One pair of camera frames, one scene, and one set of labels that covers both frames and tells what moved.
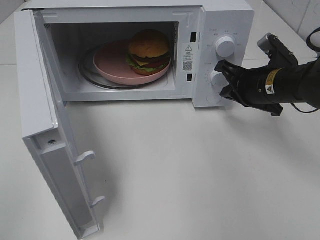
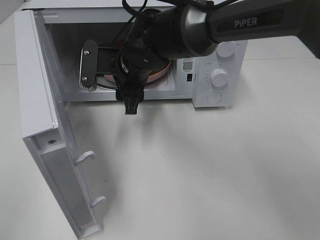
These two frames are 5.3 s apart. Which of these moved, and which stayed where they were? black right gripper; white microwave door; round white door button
Moved: black right gripper
Stayed: white microwave door; round white door button
